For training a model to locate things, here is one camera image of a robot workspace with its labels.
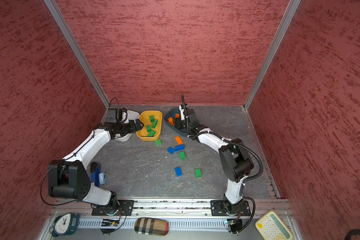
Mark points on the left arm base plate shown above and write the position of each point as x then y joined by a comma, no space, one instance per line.
125,207

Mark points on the plaid fabric case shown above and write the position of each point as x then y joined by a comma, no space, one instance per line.
151,226

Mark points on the green small lego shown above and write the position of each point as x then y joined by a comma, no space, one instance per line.
182,156

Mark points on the yellow plastic container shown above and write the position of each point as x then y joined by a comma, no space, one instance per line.
145,119

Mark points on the yellow calculator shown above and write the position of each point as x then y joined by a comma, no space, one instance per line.
271,227

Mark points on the orange lego brick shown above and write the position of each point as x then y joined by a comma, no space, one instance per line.
171,121

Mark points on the teal analog clock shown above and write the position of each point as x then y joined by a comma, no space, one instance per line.
66,224

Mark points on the white plastic container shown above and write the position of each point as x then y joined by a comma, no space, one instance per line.
129,127

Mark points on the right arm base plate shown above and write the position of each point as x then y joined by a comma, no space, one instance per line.
225,208

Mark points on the green lego plate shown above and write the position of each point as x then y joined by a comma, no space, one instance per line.
152,133

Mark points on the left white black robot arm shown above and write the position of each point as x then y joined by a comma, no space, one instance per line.
68,178

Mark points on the green long lego brick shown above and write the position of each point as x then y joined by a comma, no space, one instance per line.
154,124

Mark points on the blue long lego brick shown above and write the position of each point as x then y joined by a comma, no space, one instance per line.
179,148

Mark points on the blue small lego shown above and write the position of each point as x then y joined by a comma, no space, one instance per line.
171,150

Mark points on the teal plastic container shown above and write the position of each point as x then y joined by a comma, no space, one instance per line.
172,114

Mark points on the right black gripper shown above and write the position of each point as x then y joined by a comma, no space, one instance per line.
178,123

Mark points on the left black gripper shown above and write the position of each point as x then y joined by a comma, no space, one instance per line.
133,128

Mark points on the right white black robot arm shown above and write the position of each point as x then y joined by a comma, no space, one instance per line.
240,164

